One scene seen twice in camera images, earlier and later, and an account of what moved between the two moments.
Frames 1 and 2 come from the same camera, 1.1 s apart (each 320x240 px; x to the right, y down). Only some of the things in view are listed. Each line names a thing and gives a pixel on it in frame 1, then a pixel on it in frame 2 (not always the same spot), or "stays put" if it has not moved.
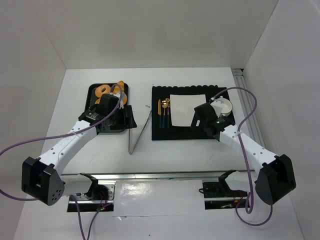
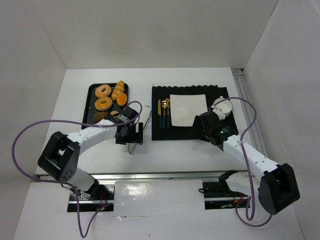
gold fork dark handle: (168, 100) stays put
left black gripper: (127, 116) -> (133, 138)
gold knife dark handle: (159, 112) stays put
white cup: (227, 106) stays put
